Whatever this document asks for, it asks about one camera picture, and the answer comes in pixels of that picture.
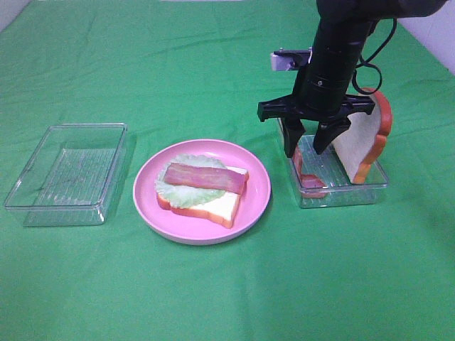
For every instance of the pink round plate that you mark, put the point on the pink round plate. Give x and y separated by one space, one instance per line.
198 231

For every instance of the clear plastic container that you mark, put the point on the clear plastic container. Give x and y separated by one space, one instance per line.
72 176
339 190

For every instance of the bacon strip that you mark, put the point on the bacon strip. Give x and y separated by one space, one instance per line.
206 177
307 181

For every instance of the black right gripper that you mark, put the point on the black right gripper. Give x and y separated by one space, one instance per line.
332 122

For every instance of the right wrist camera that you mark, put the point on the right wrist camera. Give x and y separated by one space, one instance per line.
288 60

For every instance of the clear left plastic container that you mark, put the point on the clear left plastic container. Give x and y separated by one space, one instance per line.
72 176

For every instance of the green lettuce leaf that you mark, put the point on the green lettuce leaf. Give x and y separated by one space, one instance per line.
185 196

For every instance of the green tablecloth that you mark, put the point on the green tablecloth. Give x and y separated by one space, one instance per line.
174 71

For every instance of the clear right plastic container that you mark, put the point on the clear right plastic container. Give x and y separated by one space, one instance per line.
339 190

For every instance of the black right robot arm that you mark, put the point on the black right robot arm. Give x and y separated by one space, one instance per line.
325 71

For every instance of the toast bread slice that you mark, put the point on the toast bread slice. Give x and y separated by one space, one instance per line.
361 145
220 211

